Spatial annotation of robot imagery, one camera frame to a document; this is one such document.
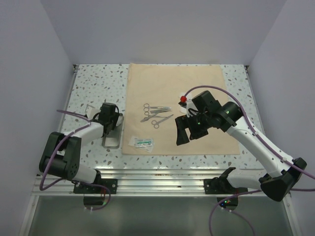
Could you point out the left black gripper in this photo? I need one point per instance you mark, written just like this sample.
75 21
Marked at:
114 119

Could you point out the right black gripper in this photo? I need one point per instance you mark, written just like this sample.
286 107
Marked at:
182 122

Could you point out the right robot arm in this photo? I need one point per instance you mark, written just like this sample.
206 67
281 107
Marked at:
280 171

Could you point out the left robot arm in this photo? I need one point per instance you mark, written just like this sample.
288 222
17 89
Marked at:
61 157

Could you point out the metal instrument tray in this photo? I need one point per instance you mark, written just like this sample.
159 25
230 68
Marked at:
112 135

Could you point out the lower steel scissors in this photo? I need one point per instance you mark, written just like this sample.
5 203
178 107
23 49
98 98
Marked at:
156 123

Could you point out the steel scissors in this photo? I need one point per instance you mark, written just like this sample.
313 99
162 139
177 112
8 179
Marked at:
147 106
156 123

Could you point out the white sterile packet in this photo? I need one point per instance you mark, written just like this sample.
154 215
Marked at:
147 149

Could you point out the steel tweezers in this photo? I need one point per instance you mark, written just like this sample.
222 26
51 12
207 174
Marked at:
160 111

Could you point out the steel forceps with rings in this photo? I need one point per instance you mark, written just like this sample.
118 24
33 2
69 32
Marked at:
147 114

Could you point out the green labelled sterile packet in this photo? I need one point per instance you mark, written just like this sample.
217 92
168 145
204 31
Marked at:
143 143

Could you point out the upper steel scissors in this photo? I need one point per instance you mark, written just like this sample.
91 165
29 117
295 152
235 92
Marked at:
147 106

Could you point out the beige cloth mat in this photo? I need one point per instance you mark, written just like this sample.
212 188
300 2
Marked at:
160 85

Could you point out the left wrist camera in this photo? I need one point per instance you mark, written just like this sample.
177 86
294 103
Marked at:
90 111

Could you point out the steel scalpel handle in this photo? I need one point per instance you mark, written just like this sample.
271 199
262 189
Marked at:
148 117

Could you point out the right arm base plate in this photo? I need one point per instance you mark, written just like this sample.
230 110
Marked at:
218 186

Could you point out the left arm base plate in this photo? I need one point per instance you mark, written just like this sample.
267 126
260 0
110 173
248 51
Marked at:
103 185

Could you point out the aluminium rail frame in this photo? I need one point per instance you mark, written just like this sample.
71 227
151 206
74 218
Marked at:
151 176

